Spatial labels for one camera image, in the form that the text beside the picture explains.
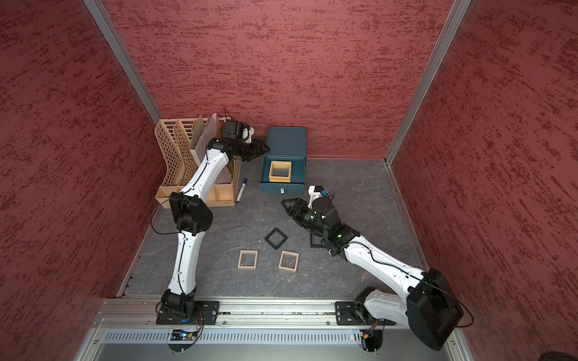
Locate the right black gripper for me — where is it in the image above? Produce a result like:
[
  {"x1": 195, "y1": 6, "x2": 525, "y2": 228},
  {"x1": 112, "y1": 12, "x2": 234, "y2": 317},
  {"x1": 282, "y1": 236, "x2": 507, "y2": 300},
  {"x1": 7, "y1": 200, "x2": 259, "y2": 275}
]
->
[{"x1": 281, "y1": 197, "x2": 328, "y2": 236}]

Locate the yellow brooch box diamond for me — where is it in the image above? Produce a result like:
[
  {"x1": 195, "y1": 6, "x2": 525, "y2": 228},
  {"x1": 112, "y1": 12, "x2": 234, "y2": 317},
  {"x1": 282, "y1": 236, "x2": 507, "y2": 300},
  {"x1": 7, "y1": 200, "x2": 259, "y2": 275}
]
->
[{"x1": 268, "y1": 160, "x2": 292, "y2": 183}]

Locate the teal top drawer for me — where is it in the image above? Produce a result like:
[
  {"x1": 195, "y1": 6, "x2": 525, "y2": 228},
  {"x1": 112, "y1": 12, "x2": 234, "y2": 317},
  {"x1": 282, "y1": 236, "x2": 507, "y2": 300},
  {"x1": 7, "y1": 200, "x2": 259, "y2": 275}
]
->
[{"x1": 260, "y1": 156, "x2": 306, "y2": 194}]

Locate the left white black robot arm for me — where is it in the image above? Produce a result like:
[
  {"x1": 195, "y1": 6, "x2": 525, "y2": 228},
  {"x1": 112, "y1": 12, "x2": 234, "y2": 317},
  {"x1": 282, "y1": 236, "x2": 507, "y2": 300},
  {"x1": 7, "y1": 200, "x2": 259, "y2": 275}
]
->
[{"x1": 157, "y1": 138, "x2": 270, "y2": 324}]

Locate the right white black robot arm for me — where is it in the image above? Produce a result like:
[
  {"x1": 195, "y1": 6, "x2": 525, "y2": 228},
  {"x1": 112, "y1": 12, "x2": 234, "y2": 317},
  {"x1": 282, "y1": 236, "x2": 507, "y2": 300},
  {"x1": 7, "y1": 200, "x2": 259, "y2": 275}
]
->
[{"x1": 281, "y1": 195, "x2": 464, "y2": 350}]

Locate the teal drawer cabinet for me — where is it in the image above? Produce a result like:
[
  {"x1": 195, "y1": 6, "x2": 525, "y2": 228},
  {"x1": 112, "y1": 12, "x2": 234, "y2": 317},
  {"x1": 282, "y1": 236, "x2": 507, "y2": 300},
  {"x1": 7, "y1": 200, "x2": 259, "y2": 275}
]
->
[{"x1": 266, "y1": 126, "x2": 307, "y2": 158}]

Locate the black brooch box diamond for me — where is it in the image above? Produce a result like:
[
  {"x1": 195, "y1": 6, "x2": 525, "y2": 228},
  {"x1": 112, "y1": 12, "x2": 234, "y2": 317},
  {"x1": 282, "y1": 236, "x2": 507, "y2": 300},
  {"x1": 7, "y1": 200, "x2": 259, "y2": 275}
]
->
[{"x1": 264, "y1": 227, "x2": 288, "y2": 251}]

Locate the black brooch box right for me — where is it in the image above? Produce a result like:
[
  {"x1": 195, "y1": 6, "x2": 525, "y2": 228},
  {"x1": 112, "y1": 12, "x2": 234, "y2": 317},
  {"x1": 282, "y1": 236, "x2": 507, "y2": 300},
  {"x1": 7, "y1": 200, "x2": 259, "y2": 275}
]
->
[{"x1": 309, "y1": 233, "x2": 325, "y2": 249}]

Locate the pink brooch box right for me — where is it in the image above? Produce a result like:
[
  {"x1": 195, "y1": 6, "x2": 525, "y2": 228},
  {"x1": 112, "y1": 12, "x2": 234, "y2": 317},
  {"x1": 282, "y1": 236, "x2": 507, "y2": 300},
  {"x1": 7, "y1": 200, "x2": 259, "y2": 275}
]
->
[{"x1": 278, "y1": 251, "x2": 300, "y2": 272}]

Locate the pink brooch box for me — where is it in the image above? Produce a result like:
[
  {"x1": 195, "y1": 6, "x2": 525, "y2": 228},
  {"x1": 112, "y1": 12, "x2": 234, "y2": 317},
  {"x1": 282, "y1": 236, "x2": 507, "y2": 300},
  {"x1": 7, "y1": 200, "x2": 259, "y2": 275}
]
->
[
  {"x1": 278, "y1": 251, "x2": 300, "y2": 272},
  {"x1": 237, "y1": 250, "x2": 258, "y2": 269}
]

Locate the pink brooch box left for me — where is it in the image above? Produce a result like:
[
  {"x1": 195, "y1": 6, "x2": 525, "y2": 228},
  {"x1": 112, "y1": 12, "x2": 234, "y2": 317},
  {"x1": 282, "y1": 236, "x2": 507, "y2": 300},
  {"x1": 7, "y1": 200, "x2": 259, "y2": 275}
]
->
[{"x1": 237, "y1": 250, "x2": 258, "y2": 269}]

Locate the blue white marker pen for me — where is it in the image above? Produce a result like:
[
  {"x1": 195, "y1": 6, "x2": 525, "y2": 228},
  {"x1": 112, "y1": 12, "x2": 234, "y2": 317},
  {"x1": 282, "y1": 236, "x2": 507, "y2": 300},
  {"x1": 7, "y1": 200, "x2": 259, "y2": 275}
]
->
[{"x1": 236, "y1": 178, "x2": 248, "y2": 204}]

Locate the pink folder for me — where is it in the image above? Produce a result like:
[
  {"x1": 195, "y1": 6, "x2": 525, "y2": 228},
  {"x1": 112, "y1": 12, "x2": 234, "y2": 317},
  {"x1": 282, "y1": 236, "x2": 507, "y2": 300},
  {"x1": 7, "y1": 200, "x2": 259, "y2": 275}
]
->
[{"x1": 190, "y1": 113, "x2": 221, "y2": 165}]

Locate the brown cardboard divider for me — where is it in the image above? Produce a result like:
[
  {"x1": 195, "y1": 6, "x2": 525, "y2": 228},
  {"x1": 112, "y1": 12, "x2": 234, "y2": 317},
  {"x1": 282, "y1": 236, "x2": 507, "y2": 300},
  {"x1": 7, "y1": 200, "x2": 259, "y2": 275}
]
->
[{"x1": 190, "y1": 115, "x2": 205, "y2": 150}]

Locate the tan plastic file organizer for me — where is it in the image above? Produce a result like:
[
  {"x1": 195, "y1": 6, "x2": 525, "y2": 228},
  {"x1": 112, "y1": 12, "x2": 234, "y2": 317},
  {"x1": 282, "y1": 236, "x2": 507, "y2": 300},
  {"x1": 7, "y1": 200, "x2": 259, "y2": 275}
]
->
[{"x1": 155, "y1": 117, "x2": 241, "y2": 209}]

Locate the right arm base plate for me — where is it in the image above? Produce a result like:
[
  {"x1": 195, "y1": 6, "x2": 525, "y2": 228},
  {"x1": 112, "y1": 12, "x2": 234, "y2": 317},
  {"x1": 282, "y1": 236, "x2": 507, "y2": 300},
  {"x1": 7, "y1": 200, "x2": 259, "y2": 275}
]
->
[{"x1": 334, "y1": 301, "x2": 376, "y2": 326}]

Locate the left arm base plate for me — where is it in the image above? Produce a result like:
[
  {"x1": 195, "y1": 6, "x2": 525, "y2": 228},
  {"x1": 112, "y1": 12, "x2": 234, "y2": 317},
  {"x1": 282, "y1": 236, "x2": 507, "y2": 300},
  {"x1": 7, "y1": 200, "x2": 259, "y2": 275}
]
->
[{"x1": 155, "y1": 301, "x2": 220, "y2": 326}]

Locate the aluminium mounting rail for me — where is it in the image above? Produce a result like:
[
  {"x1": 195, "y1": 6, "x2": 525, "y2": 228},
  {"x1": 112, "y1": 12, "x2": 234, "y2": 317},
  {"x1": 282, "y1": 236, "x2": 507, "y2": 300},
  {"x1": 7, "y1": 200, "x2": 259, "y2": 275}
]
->
[{"x1": 91, "y1": 296, "x2": 338, "y2": 329}]

